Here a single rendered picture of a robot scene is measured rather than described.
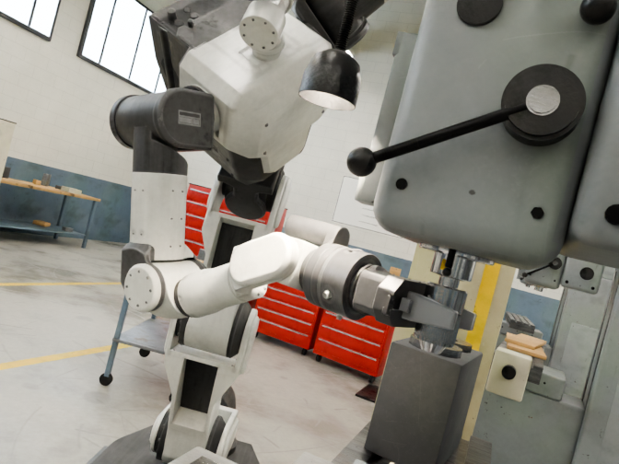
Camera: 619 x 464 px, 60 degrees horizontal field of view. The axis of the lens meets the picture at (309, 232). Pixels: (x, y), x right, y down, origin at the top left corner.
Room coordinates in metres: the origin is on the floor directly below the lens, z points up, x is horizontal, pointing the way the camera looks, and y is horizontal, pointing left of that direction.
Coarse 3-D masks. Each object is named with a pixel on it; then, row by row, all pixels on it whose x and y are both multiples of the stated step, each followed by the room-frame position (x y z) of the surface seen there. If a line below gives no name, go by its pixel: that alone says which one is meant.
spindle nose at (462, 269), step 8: (440, 256) 0.60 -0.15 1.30; (432, 264) 0.61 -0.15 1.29; (440, 264) 0.60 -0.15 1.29; (456, 264) 0.59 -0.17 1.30; (464, 264) 0.59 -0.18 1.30; (472, 264) 0.59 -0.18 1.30; (432, 272) 0.61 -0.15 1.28; (440, 272) 0.59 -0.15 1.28; (456, 272) 0.59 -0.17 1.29; (464, 272) 0.59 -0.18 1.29; (472, 272) 0.60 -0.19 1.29; (464, 280) 0.59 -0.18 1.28
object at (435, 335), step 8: (432, 296) 0.60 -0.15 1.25; (440, 296) 0.59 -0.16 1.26; (448, 296) 0.59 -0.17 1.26; (448, 304) 0.59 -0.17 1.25; (456, 304) 0.59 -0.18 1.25; (464, 304) 0.60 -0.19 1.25; (456, 320) 0.59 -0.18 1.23; (416, 328) 0.61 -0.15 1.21; (424, 328) 0.60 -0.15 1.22; (432, 328) 0.59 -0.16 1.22; (440, 328) 0.59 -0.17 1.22; (456, 328) 0.60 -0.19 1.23; (416, 336) 0.60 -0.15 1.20; (424, 336) 0.59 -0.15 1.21; (432, 336) 0.59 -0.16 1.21; (440, 336) 0.59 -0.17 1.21; (448, 336) 0.59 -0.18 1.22; (456, 336) 0.60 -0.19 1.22; (440, 344) 0.59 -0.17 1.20; (448, 344) 0.59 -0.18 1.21
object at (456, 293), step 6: (432, 282) 0.61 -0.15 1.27; (426, 288) 0.61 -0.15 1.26; (432, 288) 0.60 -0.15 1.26; (438, 288) 0.59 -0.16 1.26; (444, 288) 0.59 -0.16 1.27; (450, 288) 0.59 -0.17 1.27; (456, 288) 0.60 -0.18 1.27; (444, 294) 0.59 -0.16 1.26; (450, 294) 0.59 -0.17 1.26; (456, 294) 0.59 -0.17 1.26; (462, 294) 0.59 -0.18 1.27
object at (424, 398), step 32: (416, 352) 0.86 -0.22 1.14; (448, 352) 0.87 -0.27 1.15; (480, 352) 1.02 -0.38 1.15; (384, 384) 0.88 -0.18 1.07; (416, 384) 0.86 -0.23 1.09; (448, 384) 0.84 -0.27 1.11; (384, 416) 0.87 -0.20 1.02; (416, 416) 0.85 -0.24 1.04; (448, 416) 0.83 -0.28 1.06; (384, 448) 0.87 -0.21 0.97; (416, 448) 0.85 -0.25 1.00; (448, 448) 0.90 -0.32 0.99
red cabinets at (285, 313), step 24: (192, 192) 6.02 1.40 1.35; (192, 216) 6.00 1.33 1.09; (264, 216) 5.77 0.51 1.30; (192, 240) 5.98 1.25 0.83; (288, 288) 5.61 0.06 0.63; (264, 312) 5.68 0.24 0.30; (288, 312) 5.58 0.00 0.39; (312, 312) 5.48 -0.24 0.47; (288, 336) 5.55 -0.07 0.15; (312, 336) 5.49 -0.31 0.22; (336, 336) 5.30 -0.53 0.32; (360, 336) 5.19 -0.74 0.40; (384, 336) 5.07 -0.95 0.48; (336, 360) 5.28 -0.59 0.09; (360, 360) 5.15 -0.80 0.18; (384, 360) 5.17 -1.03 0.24
